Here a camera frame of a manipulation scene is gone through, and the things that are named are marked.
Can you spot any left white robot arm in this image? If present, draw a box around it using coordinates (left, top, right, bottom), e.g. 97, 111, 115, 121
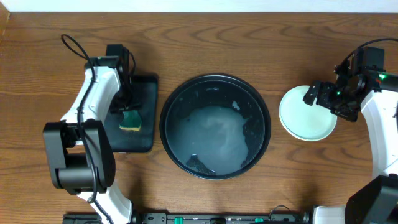
43, 53, 134, 223

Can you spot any light green front plate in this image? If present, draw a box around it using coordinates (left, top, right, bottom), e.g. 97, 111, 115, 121
279, 116, 310, 141

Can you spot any black round tray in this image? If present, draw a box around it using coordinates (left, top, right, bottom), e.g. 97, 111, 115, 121
159, 73, 271, 180

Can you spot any green yellow sponge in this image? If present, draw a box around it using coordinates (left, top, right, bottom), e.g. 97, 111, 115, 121
119, 110, 142, 131

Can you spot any light green plate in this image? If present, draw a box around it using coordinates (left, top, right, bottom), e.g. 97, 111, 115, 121
279, 116, 310, 141
279, 85, 337, 141

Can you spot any light green back plate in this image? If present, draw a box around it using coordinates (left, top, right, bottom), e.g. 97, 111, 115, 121
279, 85, 337, 141

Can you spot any black rectangular tray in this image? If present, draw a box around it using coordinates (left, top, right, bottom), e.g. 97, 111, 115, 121
104, 73, 159, 153

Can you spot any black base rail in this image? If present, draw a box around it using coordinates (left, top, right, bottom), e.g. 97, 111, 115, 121
62, 203, 312, 224

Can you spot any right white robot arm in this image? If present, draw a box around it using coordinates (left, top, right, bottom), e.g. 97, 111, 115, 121
303, 72, 397, 224

